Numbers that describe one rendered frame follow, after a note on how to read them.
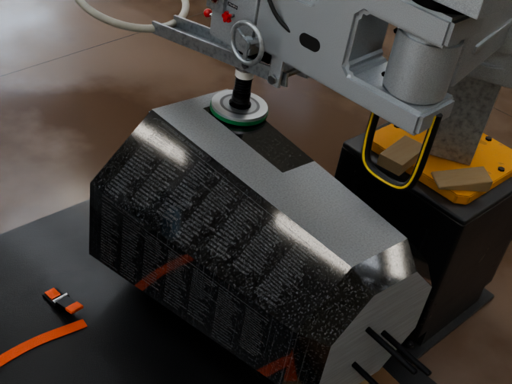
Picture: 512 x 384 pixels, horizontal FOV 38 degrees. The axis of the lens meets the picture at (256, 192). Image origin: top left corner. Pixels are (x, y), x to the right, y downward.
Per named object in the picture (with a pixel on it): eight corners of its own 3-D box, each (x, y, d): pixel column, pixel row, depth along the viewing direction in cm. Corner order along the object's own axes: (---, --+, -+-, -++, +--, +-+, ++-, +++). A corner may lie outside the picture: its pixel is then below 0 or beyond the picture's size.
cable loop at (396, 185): (414, 199, 236) (444, 115, 217) (408, 203, 234) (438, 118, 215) (358, 164, 247) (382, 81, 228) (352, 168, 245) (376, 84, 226)
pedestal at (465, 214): (385, 222, 379) (426, 98, 335) (493, 298, 345) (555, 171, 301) (298, 273, 339) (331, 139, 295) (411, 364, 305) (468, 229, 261)
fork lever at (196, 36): (315, 75, 257) (316, 62, 255) (278, 90, 245) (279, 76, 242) (182, 24, 296) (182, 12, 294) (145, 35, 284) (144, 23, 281)
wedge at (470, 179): (479, 176, 282) (484, 165, 279) (488, 192, 274) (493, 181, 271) (430, 173, 279) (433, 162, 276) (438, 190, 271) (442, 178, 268)
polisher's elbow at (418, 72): (398, 68, 230) (415, 9, 219) (454, 92, 223) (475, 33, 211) (369, 88, 217) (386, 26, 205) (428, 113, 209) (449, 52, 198)
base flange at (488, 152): (430, 111, 326) (433, 102, 323) (526, 167, 300) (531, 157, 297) (360, 143, 296) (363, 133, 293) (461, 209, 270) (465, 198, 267)
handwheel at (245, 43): (276, 66, 245) (284, 25, 236) (257, 74, 239) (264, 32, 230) (245, 48, 253) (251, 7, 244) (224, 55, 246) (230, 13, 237)
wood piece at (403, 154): (402, 145, 291) (405, 134, 288) (424, 156, 287) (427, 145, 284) (376, 164, 278) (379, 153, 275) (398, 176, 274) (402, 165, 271)
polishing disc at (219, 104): (203, 111, 269) (203, 109, 268) (222, 87, 286) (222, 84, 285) (257, 128, 266) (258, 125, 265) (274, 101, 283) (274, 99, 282)
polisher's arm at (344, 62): (440, 146, 233) (493, 0, 203) (399, 171, 218) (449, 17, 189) (271, 51, 268) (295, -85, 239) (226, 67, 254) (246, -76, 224)
